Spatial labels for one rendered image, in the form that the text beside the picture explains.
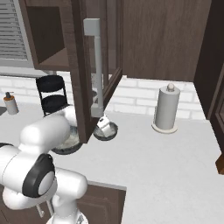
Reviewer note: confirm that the open brown wall cabinet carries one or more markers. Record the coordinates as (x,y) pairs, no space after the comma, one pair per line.
(46,35)

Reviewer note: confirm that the grey window blinds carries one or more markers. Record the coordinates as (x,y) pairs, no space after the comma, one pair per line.
(11,32)

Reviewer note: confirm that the black two-tier stand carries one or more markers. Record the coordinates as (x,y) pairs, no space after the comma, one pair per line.
(52,93)

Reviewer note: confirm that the brown base cabinet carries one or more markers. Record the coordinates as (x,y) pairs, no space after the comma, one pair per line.
(105,204)

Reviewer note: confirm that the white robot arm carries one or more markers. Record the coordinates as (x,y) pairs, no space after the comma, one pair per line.
(43,137)

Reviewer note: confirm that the white paper towel holder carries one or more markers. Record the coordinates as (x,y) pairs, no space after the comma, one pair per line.
(166,109)

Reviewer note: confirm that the closed brown wall cabinet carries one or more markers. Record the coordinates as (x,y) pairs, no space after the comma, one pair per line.
(163,38)

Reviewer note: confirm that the grey soap dispenser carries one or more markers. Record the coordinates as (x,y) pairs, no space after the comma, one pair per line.
(11,105)

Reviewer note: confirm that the large grey bowl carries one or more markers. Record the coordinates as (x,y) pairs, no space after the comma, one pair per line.
(69,146)

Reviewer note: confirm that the tall dark brown cabinet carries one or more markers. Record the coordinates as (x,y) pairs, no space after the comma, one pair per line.
(211,73)

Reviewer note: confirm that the small grey bowl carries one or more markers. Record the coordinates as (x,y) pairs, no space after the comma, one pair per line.
(98,134)

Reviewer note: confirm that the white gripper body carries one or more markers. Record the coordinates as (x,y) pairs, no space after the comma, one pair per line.
(107,131)

